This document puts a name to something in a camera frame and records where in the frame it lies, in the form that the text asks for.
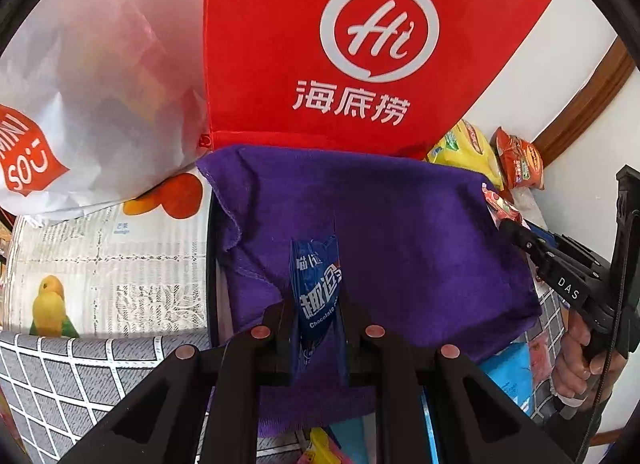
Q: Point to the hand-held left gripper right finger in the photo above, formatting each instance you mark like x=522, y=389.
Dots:
x=360, y=344

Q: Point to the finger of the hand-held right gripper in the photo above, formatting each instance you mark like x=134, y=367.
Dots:
x=555, y=241
x=525, y=244

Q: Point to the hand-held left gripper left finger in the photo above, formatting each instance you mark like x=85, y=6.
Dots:
x=275, y=344

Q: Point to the pink candy packet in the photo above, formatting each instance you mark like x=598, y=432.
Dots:
x=500, y=206

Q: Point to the blue snack packet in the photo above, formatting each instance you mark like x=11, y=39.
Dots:
x=320, y=294

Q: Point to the person's right forearm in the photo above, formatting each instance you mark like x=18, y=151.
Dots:
x=575, y=434

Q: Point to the person's right hand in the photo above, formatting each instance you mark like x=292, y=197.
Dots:
x=575, y=369

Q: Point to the orange chip bag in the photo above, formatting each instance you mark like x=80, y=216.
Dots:
x=520, y=159

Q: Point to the yellow pink snack packet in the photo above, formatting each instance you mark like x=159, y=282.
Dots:
x=320, y=446

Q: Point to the yellow chip bag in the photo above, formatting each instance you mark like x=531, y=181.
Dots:
x=465, y=149

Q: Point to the purple cloth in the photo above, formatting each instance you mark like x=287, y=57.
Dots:
x=375, y=219

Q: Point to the blue tissue pack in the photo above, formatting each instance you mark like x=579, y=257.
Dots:
x=505, y=374

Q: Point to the brown wooden trim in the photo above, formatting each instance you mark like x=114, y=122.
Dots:
x=590, y=104

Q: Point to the fruit printed mat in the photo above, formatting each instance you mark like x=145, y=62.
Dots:
x=125, y=269

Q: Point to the grey checked blanket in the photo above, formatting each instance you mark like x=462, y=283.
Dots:
x=75, y=384

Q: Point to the red paper bag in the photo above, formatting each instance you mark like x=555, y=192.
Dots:
x=260, y=44

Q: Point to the white plastic bag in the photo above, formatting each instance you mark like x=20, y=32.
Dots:
x=100, y=69

